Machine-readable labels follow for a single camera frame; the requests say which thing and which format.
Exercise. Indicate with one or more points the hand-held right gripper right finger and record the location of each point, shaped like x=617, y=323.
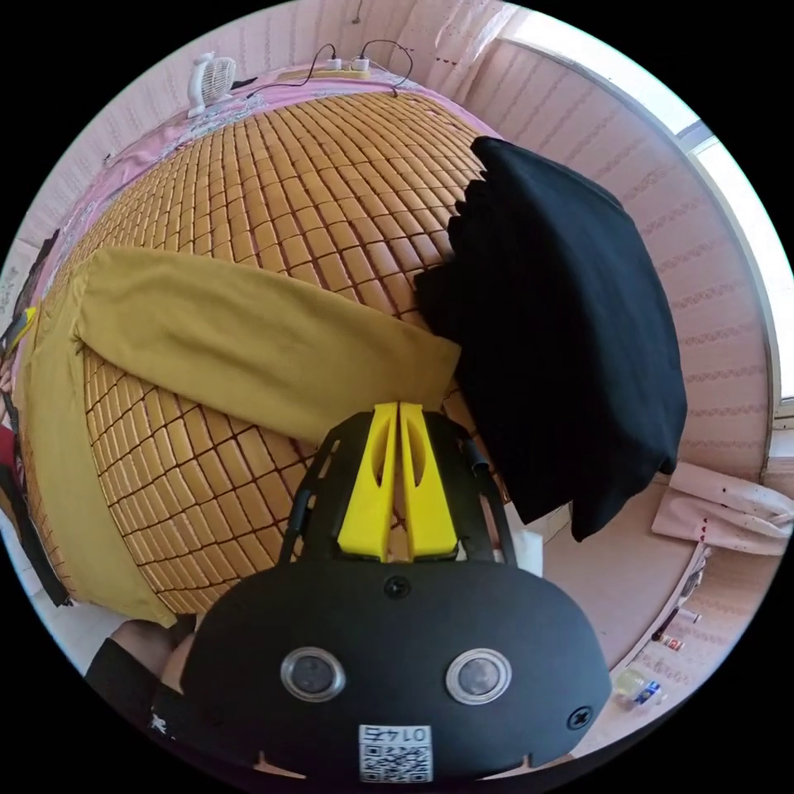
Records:
x=427, y=502

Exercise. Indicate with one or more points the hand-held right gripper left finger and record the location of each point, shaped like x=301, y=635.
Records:
x=371, y=496

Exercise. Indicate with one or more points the brown long sleeve shirt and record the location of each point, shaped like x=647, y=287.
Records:
x=248, y=335

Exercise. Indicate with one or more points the pile of clothes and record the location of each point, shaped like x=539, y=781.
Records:
x=558, y=322

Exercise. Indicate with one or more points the pale pink dotted cushion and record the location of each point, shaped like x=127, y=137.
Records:
x=726, y=512

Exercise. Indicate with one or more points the bed with woven mat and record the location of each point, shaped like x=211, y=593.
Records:
x=298, y=186

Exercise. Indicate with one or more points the white fan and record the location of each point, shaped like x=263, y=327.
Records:
x=214, y=79

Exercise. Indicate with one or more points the power strip with chargers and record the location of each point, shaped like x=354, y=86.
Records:
x=351, y=67

